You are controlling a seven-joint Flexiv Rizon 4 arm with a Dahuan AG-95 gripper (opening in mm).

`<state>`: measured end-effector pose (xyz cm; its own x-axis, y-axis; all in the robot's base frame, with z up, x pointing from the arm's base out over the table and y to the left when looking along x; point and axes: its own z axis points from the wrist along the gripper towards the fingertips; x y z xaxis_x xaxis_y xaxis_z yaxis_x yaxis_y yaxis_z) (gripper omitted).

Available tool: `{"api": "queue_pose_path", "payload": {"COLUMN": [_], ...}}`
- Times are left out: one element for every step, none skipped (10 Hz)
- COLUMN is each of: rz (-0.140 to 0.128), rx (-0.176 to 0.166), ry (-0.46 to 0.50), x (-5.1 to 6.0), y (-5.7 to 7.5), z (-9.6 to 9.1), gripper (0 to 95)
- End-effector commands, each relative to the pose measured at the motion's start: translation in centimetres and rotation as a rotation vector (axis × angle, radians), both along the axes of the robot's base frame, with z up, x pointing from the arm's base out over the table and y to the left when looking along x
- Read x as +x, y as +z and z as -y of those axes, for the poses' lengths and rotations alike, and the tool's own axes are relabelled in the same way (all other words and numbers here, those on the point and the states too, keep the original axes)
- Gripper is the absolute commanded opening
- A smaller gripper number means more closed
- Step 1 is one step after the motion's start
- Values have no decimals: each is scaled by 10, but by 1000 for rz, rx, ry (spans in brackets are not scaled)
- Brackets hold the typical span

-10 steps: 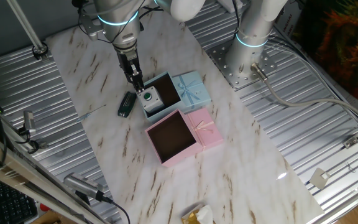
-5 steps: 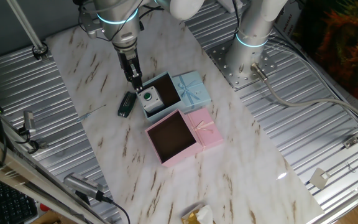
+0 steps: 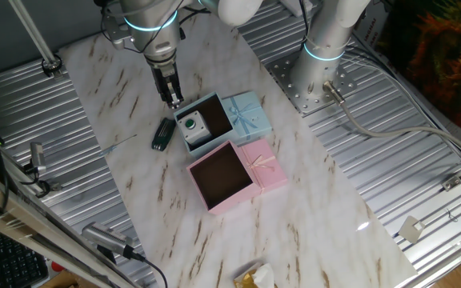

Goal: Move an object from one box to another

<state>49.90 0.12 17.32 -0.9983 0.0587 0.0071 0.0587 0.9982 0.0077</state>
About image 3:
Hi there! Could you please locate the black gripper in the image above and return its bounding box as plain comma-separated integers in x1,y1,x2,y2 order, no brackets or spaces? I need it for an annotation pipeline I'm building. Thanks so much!
151,62,185,110

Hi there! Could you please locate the grey green push-button box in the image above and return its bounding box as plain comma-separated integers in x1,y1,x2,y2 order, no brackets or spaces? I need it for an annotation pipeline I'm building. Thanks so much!
176,110,208,146

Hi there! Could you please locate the open blue gift box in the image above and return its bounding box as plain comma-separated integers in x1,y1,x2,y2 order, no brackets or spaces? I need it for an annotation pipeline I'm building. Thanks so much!
173,91,242,158

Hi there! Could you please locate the open pink gift box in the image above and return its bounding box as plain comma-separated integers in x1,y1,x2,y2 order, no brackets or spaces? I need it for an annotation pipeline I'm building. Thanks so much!
186,139,263,216

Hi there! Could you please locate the brown cardboard box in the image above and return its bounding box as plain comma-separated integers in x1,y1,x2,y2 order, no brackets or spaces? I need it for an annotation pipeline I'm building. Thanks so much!
40,270,95,288

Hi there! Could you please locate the blue gift lid with bow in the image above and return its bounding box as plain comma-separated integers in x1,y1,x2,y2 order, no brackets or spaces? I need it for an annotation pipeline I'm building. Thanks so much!
221,90,274,141

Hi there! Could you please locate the small thin screwdriver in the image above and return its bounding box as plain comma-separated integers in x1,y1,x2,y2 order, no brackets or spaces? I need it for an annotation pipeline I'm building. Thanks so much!
98,134,138,157

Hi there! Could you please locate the pink gift lid with bow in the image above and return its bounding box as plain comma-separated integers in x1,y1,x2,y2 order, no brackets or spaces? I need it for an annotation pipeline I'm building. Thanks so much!
239,138,289,195

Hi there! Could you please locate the metal stand pole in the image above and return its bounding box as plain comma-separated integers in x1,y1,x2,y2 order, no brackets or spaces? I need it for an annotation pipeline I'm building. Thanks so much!
8,0,63,79

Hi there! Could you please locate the gold tissue pack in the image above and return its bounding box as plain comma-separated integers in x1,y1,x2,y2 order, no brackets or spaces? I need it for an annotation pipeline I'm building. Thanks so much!
232,262,278,288

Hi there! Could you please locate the white printed carton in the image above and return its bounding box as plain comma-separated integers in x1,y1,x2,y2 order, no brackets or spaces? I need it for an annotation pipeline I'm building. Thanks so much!
352,3,387,57

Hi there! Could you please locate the black keyboard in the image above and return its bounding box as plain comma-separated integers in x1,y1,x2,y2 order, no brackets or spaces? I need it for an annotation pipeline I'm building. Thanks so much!
0,226,50,288

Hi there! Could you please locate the white square tag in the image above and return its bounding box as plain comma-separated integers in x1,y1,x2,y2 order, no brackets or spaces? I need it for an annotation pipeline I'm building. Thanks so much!
397,215,427,245

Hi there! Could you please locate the colourful patterned cloth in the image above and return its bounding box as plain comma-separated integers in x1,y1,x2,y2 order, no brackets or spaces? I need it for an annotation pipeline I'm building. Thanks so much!
378,0,461,145

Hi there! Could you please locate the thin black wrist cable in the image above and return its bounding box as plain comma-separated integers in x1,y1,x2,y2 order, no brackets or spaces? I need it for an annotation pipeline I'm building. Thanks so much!
100,0,210,55

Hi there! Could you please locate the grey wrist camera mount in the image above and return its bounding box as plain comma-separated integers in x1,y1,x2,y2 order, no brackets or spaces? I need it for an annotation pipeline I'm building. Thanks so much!
102,11,134,51

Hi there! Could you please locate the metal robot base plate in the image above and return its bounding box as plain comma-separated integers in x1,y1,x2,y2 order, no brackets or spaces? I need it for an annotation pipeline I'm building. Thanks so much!
264,51,358,117

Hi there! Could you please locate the small silver camera on stand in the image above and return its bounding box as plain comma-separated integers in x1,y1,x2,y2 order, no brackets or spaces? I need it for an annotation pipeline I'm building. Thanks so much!
18,142,62,193

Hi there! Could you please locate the black cable bundle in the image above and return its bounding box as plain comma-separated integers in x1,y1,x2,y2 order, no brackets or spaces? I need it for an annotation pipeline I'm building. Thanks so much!
299,0,312,41

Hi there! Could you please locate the silver ridged camera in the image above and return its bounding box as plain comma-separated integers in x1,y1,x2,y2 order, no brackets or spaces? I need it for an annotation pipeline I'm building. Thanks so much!
81,222,135,257

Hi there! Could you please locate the black camera cable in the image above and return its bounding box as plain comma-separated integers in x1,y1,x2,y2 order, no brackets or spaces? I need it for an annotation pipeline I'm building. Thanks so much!
132,251,170,288

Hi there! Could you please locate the aluminium frame bar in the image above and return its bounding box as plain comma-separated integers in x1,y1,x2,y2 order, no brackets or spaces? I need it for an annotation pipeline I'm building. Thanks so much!
0,163,135,288

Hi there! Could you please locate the thick grey cable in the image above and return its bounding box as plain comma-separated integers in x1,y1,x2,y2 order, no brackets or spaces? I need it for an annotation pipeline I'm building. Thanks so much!
321,79,461,161

